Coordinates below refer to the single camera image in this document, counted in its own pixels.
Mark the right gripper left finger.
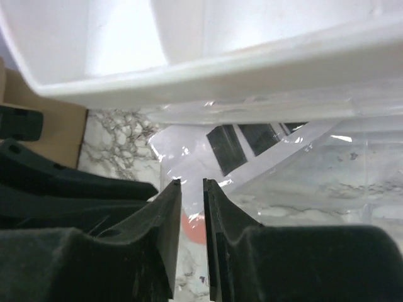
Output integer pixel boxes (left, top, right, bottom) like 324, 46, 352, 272
1, 180, 182, 301

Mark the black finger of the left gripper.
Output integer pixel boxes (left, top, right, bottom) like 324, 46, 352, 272
1, 138, 157, 230

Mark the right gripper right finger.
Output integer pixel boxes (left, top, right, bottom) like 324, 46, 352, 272
203, 179, 402, 301

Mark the pink round compact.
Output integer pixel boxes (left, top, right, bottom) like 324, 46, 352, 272
181, 211, 206, 245

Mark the eyeshadow palette plastic sleeve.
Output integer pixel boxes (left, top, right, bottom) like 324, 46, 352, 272
147, 121, 338, 218

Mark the white makeup organizer with drawers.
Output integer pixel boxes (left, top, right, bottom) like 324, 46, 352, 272
0, 0, 403, 227

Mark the tan hard tool case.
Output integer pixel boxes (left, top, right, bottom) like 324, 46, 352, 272
1, 60, 88, 169

